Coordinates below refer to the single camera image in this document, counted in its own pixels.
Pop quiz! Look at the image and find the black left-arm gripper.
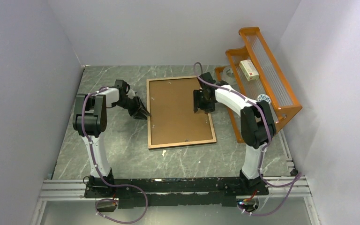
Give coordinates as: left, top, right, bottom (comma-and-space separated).
113, 96, 151, 121

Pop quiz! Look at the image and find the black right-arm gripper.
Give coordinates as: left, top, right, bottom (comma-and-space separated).
193, 90, 214, 114

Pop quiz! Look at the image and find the brown frame backing board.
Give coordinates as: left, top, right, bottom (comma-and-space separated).
150, 78, 213, 146

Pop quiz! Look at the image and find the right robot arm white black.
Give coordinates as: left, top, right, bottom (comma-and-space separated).
193, 72, 276, 195

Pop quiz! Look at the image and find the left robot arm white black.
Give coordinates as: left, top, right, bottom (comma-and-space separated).
72, 80, 151, 197

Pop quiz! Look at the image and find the white red medicine box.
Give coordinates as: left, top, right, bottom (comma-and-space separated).
239, 60, 259, 81

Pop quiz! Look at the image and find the orange wooden shelf rack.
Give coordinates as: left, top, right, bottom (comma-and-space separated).
215, 27, 302, 134

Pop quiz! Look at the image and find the blue white ceramic jar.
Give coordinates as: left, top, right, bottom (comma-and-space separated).
256, 94, 271, 104

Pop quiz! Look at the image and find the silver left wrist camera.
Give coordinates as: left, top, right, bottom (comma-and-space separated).
127, 89, 137, 99

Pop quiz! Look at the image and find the light wooden picture frame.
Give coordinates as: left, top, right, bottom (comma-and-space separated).
146, 75, 217, 150

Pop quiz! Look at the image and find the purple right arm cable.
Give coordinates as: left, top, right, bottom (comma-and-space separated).
193, 61, 302, 217

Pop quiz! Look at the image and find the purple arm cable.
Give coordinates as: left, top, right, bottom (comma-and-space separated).
193, 61, 302, 217
80, 87, 149, 224

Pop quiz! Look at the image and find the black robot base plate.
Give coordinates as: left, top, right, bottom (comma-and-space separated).
83, 177, 269, 209

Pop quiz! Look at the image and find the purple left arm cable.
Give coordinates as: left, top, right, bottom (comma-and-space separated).
80, 87, 149, 224

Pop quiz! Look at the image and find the aluminium rail frame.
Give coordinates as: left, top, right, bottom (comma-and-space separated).
31, 132, 321, 225

